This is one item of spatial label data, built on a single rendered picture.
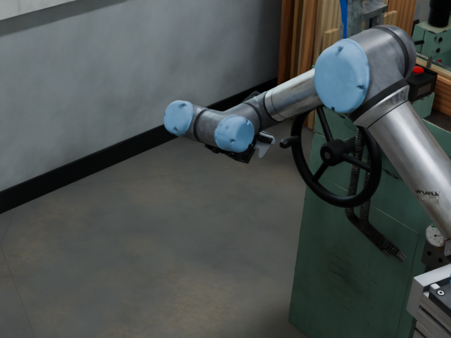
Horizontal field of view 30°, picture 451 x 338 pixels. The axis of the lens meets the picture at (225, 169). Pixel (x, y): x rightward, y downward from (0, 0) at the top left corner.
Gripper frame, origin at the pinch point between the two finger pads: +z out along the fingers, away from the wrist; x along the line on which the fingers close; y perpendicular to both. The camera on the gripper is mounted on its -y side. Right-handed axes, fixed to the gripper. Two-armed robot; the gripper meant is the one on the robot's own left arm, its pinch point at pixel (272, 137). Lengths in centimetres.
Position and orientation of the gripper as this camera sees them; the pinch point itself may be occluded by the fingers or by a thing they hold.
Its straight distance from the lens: 207.4
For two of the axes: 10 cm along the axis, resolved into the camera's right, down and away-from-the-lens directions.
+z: 6.1, 1.5, 7.7
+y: -4.3, 8.9, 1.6
